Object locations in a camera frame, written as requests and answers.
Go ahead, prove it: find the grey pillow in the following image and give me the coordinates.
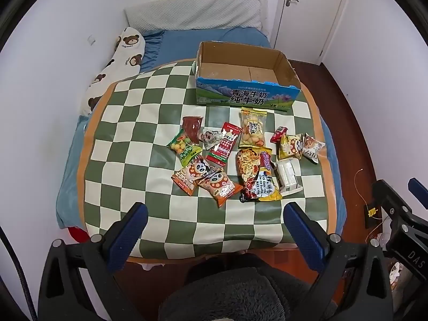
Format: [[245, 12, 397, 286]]
[[124, 0, 268, 36]]

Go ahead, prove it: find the red chocolate snack packet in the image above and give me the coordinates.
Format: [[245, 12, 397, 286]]
[[270, 126, 289, 144]]

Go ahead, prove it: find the yellow blue snack packet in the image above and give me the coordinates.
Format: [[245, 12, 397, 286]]
[[257, 147, 282, 202]]

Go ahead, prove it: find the black cable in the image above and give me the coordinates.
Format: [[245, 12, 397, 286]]
[[0, 224, 37, 321]]

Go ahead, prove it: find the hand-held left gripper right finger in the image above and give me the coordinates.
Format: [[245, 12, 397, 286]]
[[284, 202, 394, 321]]

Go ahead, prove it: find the clear yellow biscuit packet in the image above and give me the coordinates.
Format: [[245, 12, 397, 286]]
[[238, 107, 268, 148]]

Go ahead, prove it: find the white door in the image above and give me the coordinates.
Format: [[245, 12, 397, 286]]
[[271, 0, 353, 64]]

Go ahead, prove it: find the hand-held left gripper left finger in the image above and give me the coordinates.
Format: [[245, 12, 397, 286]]
[[37, 202, 148, 321]]

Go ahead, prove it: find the white cookie snack packet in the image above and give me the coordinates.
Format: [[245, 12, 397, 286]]
[[301, 133, 326, 164]]

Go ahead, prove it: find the yellow panda snack packet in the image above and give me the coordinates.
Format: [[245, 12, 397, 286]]
[[277, 134, 304, 160]]

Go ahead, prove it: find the small white face-print packet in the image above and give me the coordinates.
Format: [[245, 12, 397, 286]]
[[197, 128, 225, 150]]

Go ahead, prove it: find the orange panda snack packet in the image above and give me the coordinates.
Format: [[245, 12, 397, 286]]
[[171, 156, 218, 196], [197, 170, 243, 208]]

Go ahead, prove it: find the red green snack packet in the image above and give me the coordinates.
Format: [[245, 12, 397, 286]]
[[205, 122, 243, 166]]

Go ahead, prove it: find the bear print pillow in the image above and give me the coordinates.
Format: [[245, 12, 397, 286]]
[[78, 27, 147, 117]]

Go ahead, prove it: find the dark red noodle packet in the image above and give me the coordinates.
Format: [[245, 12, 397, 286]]
[[236, 147, 268, 203]]

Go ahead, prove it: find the thin yellow wire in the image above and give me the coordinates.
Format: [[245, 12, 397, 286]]
[[354, 169, 385, 221]]

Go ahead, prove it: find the dark red meat snack packet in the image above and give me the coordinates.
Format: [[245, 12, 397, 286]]
[[181, 116, 204, 138]]

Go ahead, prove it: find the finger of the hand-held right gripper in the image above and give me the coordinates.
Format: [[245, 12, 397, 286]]
[[408, 177, 428, 208], [371, 179, 412, 223]]

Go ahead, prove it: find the red cloth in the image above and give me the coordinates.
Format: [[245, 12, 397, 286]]
[[67, 226, 92, 244]]

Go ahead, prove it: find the green white checkered mat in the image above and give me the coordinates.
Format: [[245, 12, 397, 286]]
[[76, 58, 338, 263]]

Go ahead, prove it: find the clear white snack packet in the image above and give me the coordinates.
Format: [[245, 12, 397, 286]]
[[272, 158, 303, 193]]

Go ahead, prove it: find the printed cardboard box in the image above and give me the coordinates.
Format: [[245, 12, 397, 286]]
[[192, 41, 301, 113]]

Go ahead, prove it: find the green candy snack packet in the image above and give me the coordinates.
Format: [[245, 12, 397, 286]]
[[166, 129, 203, 168]]

